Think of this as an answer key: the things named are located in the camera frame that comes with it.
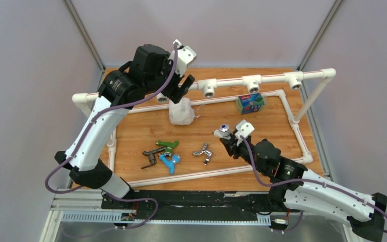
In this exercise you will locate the white slotted cable duct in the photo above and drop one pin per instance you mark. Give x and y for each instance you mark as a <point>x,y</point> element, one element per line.
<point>119,217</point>

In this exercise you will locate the green sponge pack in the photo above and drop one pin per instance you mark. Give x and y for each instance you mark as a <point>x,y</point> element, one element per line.
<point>250,103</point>

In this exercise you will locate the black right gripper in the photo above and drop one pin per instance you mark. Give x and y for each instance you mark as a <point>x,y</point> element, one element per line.
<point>232,146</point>

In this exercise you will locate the white PVC pipe frame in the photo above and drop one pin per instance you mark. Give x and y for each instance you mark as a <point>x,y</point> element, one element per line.
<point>252,82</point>

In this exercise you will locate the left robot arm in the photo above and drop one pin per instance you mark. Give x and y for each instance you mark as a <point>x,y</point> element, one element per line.
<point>152,71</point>

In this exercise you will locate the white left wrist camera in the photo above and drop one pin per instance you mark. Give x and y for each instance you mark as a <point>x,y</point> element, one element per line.
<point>185,56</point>

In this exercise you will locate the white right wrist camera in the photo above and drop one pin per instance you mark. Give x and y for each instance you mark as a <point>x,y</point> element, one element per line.
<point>243,129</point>

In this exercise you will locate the white drawstring bag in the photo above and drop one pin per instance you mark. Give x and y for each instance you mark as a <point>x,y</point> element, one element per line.
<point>181,113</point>

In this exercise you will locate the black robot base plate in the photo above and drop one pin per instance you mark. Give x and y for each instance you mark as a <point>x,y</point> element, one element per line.
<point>197,204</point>

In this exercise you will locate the white plastic faucet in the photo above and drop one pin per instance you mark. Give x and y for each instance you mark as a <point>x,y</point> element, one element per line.
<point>223,132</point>

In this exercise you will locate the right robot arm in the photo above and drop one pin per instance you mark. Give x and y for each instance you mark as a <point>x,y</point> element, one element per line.
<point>293,186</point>

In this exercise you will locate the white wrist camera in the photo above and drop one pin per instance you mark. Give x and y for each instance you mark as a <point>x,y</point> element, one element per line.
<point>243,129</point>
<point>185,56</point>

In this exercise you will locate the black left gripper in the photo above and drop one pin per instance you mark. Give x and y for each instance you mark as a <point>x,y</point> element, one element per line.
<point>176,93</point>

